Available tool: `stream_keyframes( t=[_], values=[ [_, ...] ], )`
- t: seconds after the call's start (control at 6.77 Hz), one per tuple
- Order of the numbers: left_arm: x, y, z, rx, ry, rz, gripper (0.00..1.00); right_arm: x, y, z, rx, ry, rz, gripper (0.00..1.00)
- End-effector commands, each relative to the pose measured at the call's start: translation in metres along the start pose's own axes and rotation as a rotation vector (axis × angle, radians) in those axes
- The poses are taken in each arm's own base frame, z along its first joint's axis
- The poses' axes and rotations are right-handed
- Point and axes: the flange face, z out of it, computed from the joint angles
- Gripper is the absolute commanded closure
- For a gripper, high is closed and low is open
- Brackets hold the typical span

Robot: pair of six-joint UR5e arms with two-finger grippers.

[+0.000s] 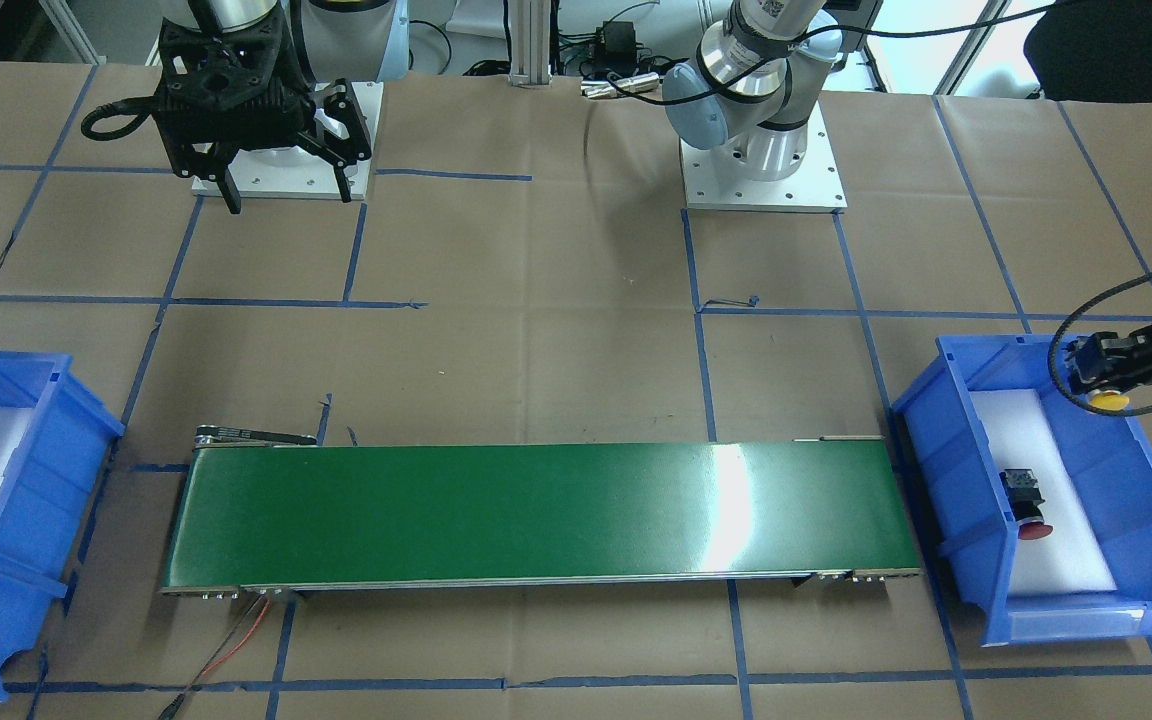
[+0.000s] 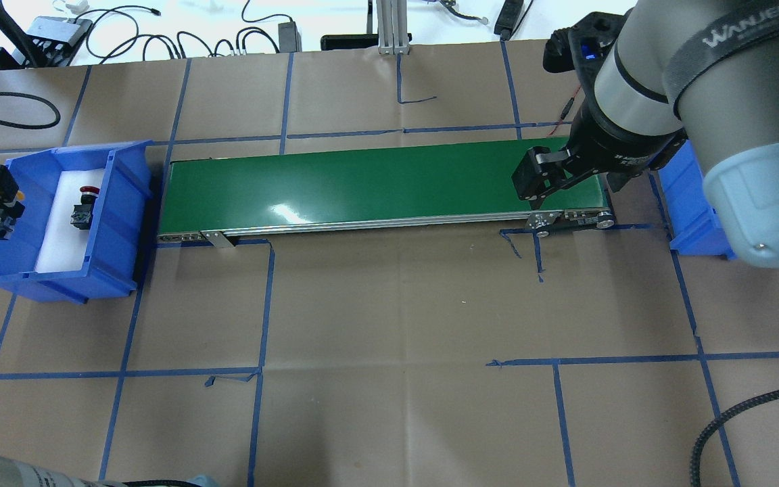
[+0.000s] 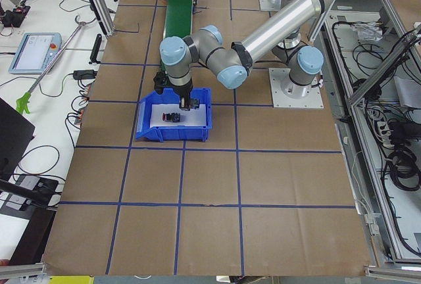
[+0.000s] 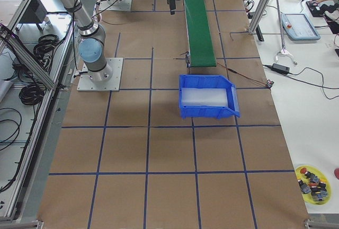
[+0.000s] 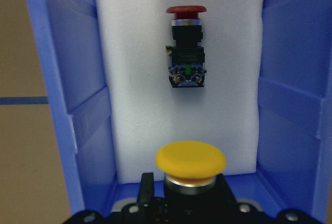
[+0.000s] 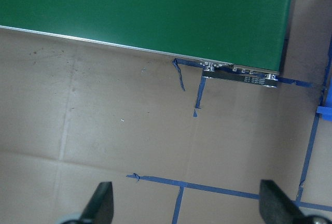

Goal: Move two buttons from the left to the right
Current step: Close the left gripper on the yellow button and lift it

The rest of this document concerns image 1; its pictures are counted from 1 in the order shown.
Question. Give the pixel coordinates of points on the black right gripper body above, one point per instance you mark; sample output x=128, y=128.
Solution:
x=344, y=122

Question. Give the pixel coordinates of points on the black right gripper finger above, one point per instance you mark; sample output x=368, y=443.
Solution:
x=341, y=127
x=218, y=173

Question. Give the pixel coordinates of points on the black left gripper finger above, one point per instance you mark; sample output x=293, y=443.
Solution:
x=1109, y=362

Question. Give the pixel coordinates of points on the yellow push button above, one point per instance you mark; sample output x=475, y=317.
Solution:
x=1108, y=400

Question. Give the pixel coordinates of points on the red push button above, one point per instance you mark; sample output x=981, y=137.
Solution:
x=1025, y=499

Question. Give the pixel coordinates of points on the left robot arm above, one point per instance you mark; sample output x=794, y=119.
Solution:
x=756, y=75

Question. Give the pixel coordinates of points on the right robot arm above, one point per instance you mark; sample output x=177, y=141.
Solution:
x=336, y=42

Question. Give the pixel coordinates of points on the blue bin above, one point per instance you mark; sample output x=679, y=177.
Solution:
x=1108, y=458
x=46, y=488

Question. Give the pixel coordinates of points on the black power adapter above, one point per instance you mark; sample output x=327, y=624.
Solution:
x=616, y=42

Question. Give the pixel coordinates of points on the green conveyor belt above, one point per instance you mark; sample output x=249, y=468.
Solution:
x=306, y=518

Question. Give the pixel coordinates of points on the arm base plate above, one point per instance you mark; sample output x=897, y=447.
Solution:
x=764, y=170
x=293, y=173

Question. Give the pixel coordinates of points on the aluminium profile post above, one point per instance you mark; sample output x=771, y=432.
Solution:
x=531, y=36

